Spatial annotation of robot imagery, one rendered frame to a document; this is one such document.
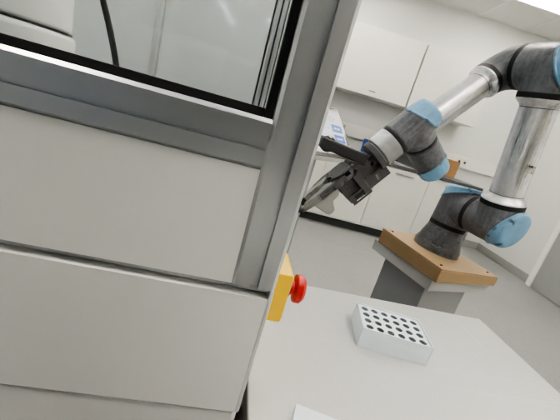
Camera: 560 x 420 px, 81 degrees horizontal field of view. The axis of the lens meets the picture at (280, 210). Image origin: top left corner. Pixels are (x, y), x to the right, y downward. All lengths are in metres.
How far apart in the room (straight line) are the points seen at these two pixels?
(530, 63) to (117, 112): 0.97
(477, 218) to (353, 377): 0.70
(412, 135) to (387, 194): 3.26
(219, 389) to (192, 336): 0.07
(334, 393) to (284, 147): 0.36
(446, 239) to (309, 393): 0.81
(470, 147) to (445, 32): 1.48
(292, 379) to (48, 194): 0.37
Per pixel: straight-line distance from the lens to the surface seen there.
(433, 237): 1.19
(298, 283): 0.45
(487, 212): 1.10
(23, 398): 0.43
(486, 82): 1.09
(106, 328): 0.35
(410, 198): 4.14
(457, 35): 5.01
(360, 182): 0.75
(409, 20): 4.80
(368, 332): 0.61
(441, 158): 0.85
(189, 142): 0.26
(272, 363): 0.52
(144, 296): 0.32
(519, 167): 1.08
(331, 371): 0.55
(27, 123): 0.31
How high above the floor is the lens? 1.10
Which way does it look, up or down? 16 degrees down
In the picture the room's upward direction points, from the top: 16 degrees clockwise
